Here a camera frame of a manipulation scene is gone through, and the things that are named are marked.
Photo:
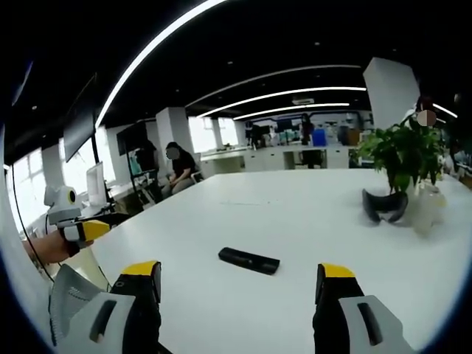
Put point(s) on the black headset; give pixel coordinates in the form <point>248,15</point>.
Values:
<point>383,206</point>

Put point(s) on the white low cabinet row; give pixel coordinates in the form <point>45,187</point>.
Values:
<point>273,158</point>

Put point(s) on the clear plastic bag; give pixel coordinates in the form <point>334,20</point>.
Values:
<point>427,210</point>

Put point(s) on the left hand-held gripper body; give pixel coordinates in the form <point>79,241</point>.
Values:
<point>60,206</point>

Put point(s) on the black hanging monitor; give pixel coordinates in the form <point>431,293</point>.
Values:
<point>79,136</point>

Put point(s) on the green potted plant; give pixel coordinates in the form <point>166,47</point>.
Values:
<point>403,151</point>

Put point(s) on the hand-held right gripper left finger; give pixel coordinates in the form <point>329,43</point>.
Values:
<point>110,317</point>

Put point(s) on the black remote control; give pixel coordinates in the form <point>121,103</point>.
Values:
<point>249,260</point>

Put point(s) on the blue bin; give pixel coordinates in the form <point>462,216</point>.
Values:
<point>319,137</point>

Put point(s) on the white desktop monitor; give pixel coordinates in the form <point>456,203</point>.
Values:
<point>95,184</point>

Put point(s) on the black screen on stand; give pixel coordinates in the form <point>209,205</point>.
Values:
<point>131,140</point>

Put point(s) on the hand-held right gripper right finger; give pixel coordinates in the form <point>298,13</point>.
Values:
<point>354,317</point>

